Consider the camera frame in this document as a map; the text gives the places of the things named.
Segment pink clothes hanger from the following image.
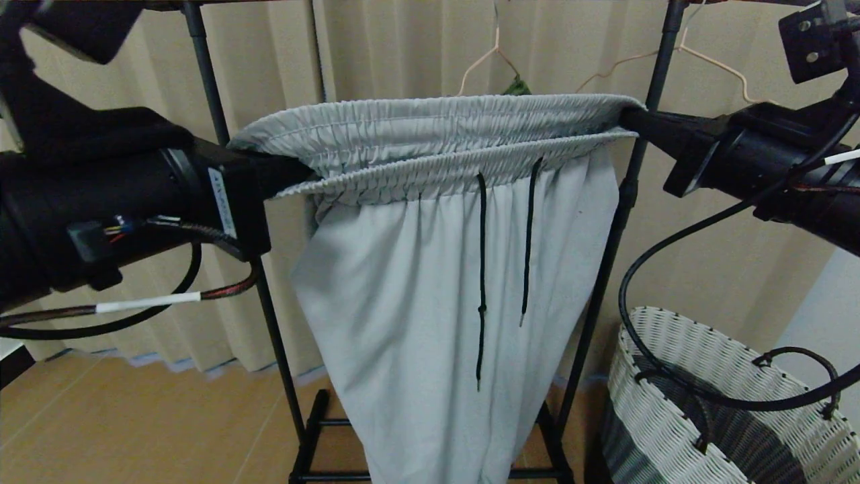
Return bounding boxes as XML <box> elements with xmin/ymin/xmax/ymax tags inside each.
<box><xmin>576</xmin><ymin>0</ymin><xmax>780</xmax><ymax>108</ymax></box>
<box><xmin>457</xmin><ymin>0</ymin><xmax>521</xmax><ymax>97</ymax></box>

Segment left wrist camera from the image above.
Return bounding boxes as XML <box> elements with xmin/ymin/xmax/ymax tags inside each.
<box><xmin>0</xmin><ymin>0</ymin><xmax>196</xmax><ymax>157</ymax></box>

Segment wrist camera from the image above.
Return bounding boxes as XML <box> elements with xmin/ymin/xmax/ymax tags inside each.
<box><xmin>0</xmin><ymin>0</ymin><xmax>196</xmax><ymax>157</ymax></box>
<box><xmin>778</xmin><ymin>0</ymin><xmax>860</xmax><ymax>85</ymax></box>

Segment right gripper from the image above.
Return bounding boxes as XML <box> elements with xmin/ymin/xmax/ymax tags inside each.
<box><xmin>664</xmin><ymin>101</ymin><xmax>810</xmax><ymax>202</ymax></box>

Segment black clothes rack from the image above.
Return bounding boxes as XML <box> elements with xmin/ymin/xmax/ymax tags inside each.
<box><xmin>141</xmin><ymin>0</ymin><xmax>860</xmax><ymax>484</ymax></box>

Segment white laundry basket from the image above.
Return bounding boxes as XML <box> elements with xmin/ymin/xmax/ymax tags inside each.
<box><xmin>601</xmin><ymin>306</ymin><xmax>860</xmax><ymax>484</ymax></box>

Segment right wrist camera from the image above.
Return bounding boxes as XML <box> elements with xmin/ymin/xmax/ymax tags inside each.
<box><xmin>778</xmin><ymin>0</ymin><xmax>860</xmax><ymax>85</ymax></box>

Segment pale grey shorts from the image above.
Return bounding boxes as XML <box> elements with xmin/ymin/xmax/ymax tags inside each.
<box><xmin>227</xmin><ymin>94</ymin><xmax>647</xmax><ymax>484</ymax></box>

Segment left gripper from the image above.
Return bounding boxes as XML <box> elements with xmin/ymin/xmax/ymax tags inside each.
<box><xmin>0</xmin><ymin>138</ymin><xmax>313</xmax><ymax>310</ymax></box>

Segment black cable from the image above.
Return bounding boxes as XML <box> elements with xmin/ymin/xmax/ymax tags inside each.
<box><xmin>618</xmin><ymin>111</ymin><xmax>860</xmax><ymax>412</ymax></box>
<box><xmin>0</xmin><ymin>242</ymin><xmax>204</xmax><ymax>341</ymax></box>

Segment beige curtain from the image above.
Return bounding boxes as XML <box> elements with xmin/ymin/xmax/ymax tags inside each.
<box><xmin>0</xmin><ymin>0</ymin><xmax>860</xmax><ymax>374</ymax></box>

